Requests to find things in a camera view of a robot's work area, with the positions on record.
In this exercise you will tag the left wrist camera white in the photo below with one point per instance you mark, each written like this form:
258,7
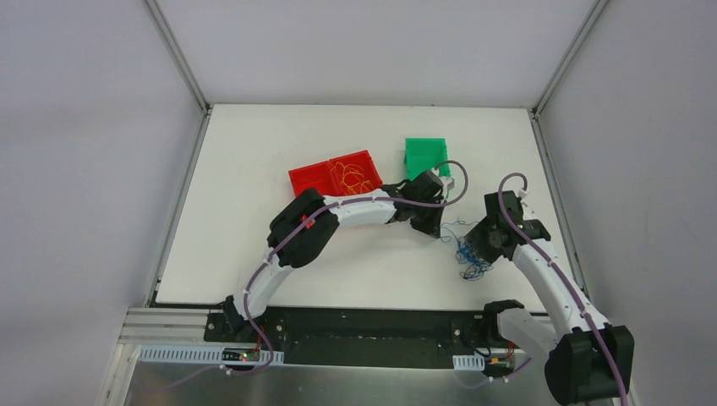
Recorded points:
447,184

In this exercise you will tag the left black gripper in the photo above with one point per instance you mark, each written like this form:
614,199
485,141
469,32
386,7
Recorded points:
424,225

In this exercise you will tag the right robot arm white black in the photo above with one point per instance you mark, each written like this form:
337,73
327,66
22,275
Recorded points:
584,357

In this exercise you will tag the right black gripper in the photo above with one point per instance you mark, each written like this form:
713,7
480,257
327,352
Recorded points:
481,241

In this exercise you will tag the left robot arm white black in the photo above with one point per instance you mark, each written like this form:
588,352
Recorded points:
300,232

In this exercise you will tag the red two-compartment plastic bin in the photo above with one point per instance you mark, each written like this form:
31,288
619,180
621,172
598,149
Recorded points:
351,174

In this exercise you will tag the green plastic bin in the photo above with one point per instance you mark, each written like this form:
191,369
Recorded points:
423,154

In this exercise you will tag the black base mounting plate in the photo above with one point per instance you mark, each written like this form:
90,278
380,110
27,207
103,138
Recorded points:
419,339

